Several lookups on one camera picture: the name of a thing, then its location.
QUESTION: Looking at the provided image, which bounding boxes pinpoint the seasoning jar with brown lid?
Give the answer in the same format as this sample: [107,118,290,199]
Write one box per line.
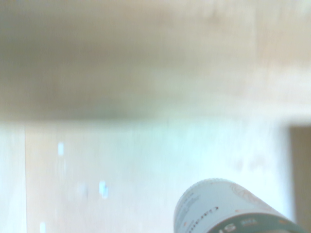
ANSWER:
[173,178,308,233]

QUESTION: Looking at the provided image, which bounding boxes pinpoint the light wood drawer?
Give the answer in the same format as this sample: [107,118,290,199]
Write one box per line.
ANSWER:
[0,119,311,233]

